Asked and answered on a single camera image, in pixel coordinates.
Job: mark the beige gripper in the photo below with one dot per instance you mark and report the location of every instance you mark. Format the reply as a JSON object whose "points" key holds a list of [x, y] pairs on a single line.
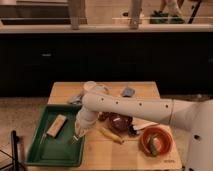
{"points": [[82, 127]]}

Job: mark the silver metal fork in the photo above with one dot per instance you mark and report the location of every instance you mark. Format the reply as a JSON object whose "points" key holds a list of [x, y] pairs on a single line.
{"points": [[74, 139]]}

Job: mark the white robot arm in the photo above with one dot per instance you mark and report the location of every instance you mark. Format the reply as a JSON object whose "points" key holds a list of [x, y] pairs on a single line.
{"points": [[196, 117]]}

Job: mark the dark purple grapes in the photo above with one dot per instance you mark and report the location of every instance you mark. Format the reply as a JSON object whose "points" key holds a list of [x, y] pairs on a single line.
{"points": [[103, 116]]}

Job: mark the green plastic tray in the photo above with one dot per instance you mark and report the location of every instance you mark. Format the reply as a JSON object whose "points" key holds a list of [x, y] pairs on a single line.
{"points": [[55, 152]]}

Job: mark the tan wooden block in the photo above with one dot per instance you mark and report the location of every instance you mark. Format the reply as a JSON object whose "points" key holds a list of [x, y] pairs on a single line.
{"points": [[56, 125]]}

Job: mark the dark red bowl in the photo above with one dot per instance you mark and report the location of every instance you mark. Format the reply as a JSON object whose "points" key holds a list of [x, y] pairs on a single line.
{"points": [[119, 122]]}

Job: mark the white round container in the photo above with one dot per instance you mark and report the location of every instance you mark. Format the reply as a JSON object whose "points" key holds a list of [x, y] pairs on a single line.
{"points": [[89, 85]]}

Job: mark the green vegetable in bowl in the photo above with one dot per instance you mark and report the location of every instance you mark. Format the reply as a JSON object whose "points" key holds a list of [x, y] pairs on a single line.
{"points": [[151, 146]]}

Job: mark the orange bowl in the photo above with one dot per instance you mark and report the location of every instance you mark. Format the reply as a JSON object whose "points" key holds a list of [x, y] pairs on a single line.
{"points": [[163, 142]]}

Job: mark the white handled knife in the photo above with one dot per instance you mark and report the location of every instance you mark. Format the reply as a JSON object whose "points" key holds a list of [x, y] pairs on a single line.
{"points": [[144, 125]]}

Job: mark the black chair frame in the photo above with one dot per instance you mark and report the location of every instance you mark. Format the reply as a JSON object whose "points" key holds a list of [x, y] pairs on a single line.
{"points": [[15, 164]]}

